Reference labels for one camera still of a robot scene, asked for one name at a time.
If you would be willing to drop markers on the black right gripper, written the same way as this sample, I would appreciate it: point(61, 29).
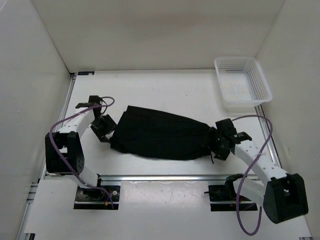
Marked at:
point(222, 154)

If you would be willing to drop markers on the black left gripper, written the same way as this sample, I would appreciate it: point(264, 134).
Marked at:
point(111, 125)

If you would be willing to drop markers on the black shorts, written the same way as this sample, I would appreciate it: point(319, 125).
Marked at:
point(156, 134)

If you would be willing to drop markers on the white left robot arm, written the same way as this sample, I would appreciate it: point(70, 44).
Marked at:
point(64, 154)

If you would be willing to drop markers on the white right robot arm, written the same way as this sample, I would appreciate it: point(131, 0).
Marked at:
point(281, 195)

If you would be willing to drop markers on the white perforated plastic basket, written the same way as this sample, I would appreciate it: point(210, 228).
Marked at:
point(242, 83)

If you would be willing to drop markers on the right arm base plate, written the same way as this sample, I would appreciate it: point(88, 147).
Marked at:
point(220, 200)

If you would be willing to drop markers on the aluminium front rail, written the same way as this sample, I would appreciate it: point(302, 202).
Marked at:
point(188, 177)

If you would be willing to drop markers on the aluminium rail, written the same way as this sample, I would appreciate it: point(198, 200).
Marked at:
point(21, 235)
point(265, 127)
point(188, 177)

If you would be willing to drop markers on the aluminium right rail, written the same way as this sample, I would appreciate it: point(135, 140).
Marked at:
point(265, 127)

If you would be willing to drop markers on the aluminium left rail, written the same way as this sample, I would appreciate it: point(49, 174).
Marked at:
point(21, 235)

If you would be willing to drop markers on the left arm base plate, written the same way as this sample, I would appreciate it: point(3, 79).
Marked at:
point(92, 199)

